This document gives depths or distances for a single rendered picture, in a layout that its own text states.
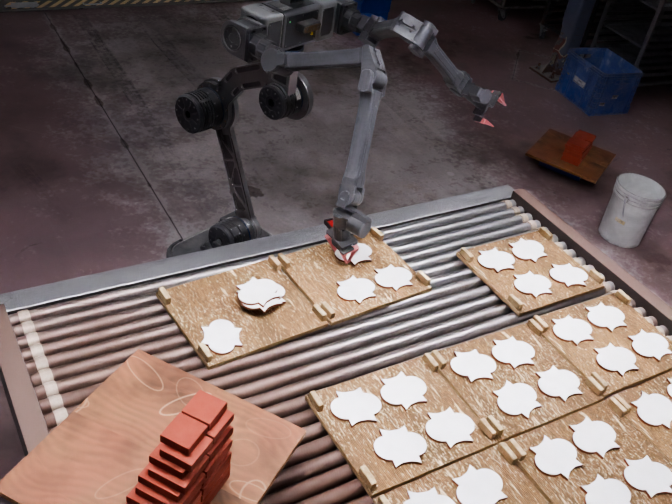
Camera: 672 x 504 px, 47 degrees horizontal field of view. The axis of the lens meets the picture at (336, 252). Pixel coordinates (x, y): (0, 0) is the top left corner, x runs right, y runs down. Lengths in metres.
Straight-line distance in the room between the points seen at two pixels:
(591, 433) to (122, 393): 1.27
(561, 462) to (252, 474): 0.84
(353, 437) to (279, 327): 0.45
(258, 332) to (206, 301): 0.20
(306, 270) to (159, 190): 2.13
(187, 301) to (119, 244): 1.79
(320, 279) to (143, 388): 0.78
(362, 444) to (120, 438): 0.62
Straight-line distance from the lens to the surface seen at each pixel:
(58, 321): 2.36
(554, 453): 2.21
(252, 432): 1.91
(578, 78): 6.62
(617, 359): 2.58
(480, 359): 2.37
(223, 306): 2.37
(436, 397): 2.23
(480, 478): 2.07
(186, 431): 1.58
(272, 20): 2.82
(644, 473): 2.29
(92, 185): 4.59
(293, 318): 2.36
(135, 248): 4.10
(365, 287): 2.50
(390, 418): 2.14
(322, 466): 2.03
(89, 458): 1.87
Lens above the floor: 2.52
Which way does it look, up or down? 37 degrees down
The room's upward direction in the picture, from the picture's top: 11 degrees clockwise
